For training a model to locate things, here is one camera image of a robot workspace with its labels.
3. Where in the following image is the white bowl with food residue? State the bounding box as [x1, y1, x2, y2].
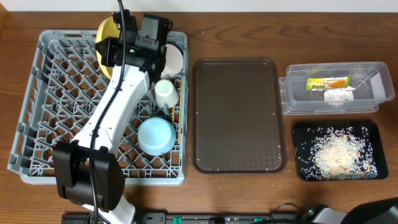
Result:
[160, 44, 183, 79]

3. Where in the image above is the yellow-green plate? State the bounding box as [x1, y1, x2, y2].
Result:
[96, 17, 120, 80]

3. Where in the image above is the cream white cup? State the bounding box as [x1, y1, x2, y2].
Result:
[155, 80, 179, 108]

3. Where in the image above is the green orange snack wrapper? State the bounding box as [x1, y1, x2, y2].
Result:
[305, 77, 351, 91]

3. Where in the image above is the white tissue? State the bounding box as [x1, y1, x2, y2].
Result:
[323, 86, 355, 106]

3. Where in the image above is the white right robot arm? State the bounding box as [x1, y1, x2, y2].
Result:
[302, 197, 397, 224]

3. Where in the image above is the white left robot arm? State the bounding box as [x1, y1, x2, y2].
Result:
[53, 9, 173, 223]

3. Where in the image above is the grey plastic dishwasher rack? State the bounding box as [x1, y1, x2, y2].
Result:
[7, 30, 189, 186]

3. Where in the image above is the clear plastic waste bin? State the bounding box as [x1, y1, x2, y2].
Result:
[279, 62, 395, 115]

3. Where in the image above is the black waste tray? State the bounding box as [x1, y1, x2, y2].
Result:
[292, 120, 389, 180]

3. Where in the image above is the spilled rice food waste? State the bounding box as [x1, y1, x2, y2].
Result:
[294, 126, 378, 181]

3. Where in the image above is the dark brown serving tray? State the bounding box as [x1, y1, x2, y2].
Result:
[193, 58, 287, 174]

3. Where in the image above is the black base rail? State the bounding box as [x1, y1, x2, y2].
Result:
[61, 212, 312, 224]

